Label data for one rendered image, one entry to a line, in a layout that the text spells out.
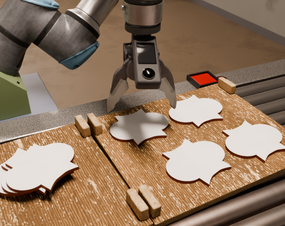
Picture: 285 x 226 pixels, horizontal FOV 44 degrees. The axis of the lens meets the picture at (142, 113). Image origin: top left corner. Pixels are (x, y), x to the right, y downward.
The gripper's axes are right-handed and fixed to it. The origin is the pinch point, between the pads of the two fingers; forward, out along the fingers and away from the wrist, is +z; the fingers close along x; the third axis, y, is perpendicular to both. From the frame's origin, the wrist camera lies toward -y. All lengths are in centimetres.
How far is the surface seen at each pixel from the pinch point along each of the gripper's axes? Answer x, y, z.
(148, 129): -1.5, 0.1, 4.8
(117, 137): 5.7, -2.0, 5.0
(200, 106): -16.0, 7.9, 4.4
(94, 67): 11, 225, 97
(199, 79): -20.4, 24.8, 5.7
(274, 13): -173, 269, 66
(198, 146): -11.4, -7.5, 4.7
